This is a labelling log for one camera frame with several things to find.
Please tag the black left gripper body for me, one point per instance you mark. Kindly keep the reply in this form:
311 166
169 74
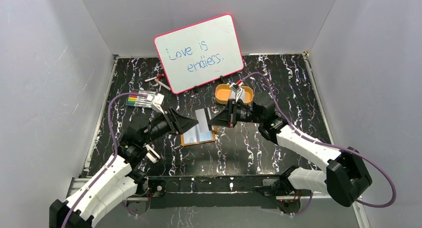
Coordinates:
171 120

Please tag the pink framed whiteboard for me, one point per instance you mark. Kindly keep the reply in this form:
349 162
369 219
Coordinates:
200 53

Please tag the orange leather card holder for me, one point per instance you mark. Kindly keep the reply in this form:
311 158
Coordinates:
193 137

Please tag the black whiteboard stand foot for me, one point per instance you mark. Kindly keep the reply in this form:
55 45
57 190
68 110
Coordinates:
223 78

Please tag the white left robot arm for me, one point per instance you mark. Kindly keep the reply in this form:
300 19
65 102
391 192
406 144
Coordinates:
118 179

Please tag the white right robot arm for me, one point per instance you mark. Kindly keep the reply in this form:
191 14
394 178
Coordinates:
341 174

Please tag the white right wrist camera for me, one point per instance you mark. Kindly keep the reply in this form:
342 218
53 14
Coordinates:
237 91

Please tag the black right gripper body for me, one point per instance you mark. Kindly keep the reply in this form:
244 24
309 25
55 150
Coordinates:
242 114

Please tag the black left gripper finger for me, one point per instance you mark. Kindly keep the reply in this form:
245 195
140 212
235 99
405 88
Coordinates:
175 114
184 124

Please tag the small white object on table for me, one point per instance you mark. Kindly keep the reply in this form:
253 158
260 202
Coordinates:
151 154

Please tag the white marker pen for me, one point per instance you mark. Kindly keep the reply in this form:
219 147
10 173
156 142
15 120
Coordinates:
162 84

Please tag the orange oval tray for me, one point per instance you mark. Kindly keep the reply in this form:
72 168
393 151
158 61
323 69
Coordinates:
223 92

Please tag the pack of coloured markers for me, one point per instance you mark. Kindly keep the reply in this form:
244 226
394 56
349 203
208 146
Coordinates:
141 98

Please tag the red capped marker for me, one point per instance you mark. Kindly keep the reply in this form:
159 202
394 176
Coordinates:
155 77

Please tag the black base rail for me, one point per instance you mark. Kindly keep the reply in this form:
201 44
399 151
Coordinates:
214 187

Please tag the card with black stripe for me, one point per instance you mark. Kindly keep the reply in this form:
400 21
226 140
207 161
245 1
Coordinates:
203 116

